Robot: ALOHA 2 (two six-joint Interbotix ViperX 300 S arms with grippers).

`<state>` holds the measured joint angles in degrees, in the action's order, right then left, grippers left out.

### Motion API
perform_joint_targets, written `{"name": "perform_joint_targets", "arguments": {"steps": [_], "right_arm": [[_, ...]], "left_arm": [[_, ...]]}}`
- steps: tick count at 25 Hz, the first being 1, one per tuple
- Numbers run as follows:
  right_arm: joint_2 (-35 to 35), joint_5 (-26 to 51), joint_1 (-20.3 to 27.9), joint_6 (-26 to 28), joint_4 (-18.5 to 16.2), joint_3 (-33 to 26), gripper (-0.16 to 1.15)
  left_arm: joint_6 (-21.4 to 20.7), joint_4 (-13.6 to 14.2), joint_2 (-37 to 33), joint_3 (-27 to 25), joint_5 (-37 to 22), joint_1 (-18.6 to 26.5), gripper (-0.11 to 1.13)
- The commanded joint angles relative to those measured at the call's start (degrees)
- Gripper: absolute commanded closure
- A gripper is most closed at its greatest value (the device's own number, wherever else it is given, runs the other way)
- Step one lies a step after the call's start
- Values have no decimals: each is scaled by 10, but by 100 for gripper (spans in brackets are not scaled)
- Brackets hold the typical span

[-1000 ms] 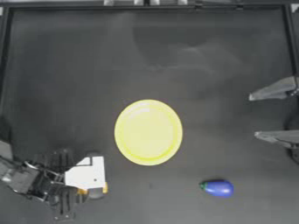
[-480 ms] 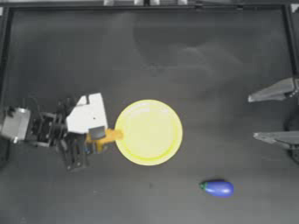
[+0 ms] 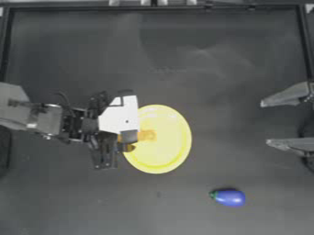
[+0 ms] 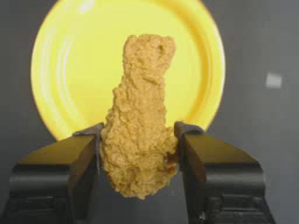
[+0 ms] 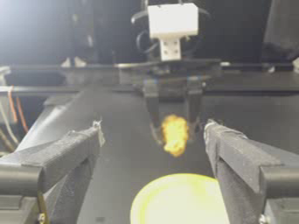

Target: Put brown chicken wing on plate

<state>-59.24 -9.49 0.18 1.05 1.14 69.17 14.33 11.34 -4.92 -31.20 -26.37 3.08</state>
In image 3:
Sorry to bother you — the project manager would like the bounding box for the yellow oval plate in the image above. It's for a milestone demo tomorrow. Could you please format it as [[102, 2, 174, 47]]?
[[122, 104, 193, 174]]

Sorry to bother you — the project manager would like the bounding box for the black table frame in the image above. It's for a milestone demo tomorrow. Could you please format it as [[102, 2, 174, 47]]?
[[0, 0, 314, 82]]

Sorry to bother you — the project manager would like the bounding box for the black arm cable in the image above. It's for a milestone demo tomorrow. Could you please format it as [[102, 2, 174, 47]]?
[[54, 90, 75, 110]]

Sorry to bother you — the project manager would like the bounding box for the purple toy eggplant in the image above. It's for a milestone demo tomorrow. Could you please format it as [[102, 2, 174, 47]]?
[[209, 188, 247, 208]]

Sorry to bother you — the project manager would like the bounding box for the brown toy chicken wing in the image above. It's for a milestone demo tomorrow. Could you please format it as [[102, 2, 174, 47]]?
[[116, 129, 158, 153]]

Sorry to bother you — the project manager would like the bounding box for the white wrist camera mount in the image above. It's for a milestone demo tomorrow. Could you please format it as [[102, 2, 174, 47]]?
[[98, 94, 142, 136]]

